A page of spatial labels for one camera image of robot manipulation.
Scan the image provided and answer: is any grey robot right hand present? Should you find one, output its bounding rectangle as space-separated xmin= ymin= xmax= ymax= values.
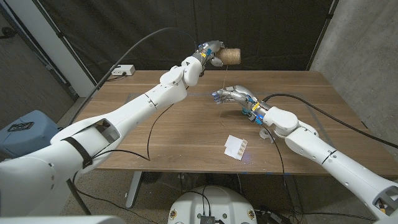
xmin=212 ymin=85 xmax=271 ymax=125

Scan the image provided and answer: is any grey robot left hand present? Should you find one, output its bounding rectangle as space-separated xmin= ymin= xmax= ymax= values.
xmin=192 ymin=40 xmax=226 ymax=77

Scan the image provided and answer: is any grey metal table leg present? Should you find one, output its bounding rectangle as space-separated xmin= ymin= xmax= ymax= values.
xmin=125 ymin=170 xmax=143 ymax=208
xmin=282 ymin=174 xmax=304 ymax=215

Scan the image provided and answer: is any black metal wall rail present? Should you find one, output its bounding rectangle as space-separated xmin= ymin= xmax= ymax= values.
xmin=0 ymin=2 xmax=79 ymax=101

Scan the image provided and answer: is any black backdrop stand pole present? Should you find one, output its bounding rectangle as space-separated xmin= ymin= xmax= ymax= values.
xmin=306 ymin=0 xmax=340 ymax=72
xmin=30 ymin=0 xmax=101 ymax=91

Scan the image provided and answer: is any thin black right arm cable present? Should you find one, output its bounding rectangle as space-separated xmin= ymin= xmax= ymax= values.
xmin=261 ymin=123 xmax=299 ymax=215

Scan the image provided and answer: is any white sticker sheet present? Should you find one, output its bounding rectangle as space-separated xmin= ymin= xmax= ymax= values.
xmin=224 ymin=134 xmax=249 ymax=161

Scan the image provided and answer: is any black flat device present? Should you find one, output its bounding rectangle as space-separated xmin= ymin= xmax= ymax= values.
xmin=7 ymin=121 xmax=35 ymax=133

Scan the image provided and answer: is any black torso cable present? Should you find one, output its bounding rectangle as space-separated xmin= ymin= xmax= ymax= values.
xmin=185 ymin=185 xmax=213 ymax=217

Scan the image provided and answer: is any jute twine strand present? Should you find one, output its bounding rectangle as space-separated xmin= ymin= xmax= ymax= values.
xmin=217 ymin=64 xmax=229 ymax=129

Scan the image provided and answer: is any black wall hook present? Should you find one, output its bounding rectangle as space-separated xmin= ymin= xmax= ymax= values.
xmin=0 ymin=27 xmax=19 ymax=40

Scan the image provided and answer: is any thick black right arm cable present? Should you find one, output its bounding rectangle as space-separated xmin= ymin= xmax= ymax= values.
xmin=262 ymin=93 xmax=398 ymax=149

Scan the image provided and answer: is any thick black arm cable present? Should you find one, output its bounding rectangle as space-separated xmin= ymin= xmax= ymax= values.
xmin=262 ymin=93 xmax=398 ymax=149
xmin=65 ymin=27 xmax=199 ymax=216

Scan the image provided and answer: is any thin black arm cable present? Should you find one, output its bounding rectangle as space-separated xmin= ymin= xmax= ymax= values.
xmin=261 ymin=123 xmax=299 ymax=215
xmin=73 ymin=104 xmax=175 ymax=224

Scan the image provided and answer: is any clear tape roll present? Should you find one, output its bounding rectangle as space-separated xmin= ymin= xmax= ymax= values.
xmin=259 ymin=128 xmax=276 ymax=144

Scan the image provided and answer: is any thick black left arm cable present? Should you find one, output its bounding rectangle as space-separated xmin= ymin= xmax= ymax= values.
xmin=65 ymin=27 xmax=199 ymax=216

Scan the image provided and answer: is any white floor power strip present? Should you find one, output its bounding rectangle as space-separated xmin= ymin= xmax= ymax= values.
xmin=254 ymin=210 xmax=292 ymax=224

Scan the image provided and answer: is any black ribbed round object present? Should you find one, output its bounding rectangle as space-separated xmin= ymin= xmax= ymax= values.
xmin=141 ymin=171 xmax=163 ymax=185

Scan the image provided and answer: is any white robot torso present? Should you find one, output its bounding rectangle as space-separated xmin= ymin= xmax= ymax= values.
xmin=167 ymin=185 xmax=258 ymax=224

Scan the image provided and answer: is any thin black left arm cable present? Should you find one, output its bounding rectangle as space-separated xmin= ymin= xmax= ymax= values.
xmin=73 ymin=104 xmax=175 ymax=224

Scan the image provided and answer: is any blue plastic bin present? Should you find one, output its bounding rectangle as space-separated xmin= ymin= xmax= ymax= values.
xmin=0 ymin=110 xmax=60 ymax=158

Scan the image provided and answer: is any white power box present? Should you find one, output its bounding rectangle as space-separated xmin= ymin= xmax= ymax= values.
xmin=109 ymin=64 xmax=136 ymax=77

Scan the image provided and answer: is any brown jute twine spool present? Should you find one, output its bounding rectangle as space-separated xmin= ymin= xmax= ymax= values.
xmin=216 ymin=47 xmax=242 ymax=66

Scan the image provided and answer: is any black backdrop curtain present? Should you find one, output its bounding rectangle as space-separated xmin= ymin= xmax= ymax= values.
xmin=37 ymin=0 xmax=340 ymax=88

